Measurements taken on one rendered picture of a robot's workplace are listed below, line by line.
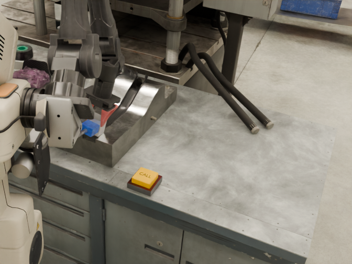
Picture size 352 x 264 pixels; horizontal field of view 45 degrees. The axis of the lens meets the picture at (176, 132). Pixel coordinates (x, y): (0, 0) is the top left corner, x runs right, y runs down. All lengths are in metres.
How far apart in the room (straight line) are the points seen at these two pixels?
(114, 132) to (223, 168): 0.37
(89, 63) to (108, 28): 0.24
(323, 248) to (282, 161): 0.98
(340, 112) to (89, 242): 2.49
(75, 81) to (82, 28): 0.12
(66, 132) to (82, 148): 0.49
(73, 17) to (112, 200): 0.66
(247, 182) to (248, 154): 0.15
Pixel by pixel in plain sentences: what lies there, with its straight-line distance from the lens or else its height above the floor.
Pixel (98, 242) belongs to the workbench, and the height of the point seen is 0.45.
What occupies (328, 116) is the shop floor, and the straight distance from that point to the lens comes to 3.52.
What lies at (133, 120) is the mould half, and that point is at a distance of 1.44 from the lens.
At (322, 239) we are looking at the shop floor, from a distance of 2.44.
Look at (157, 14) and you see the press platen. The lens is 1.95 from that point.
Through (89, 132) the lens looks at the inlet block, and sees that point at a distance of 1.30.
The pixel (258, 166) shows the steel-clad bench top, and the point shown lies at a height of 0.80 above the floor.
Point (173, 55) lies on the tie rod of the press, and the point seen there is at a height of 0.87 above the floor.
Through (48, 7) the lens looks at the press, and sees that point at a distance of 2.79.
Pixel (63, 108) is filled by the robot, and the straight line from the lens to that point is 0.88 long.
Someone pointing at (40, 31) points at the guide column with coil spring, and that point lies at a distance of 2.36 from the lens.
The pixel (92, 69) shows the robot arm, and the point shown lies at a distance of 0.96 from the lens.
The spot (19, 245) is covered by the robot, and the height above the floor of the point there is 0.82.
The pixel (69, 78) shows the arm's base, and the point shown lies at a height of 1.24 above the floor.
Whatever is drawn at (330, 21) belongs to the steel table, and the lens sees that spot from 4.88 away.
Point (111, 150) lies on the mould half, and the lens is 1.32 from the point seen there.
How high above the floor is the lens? 1.66
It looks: 34 degrees down
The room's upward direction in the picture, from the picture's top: 5 degrees clockwise
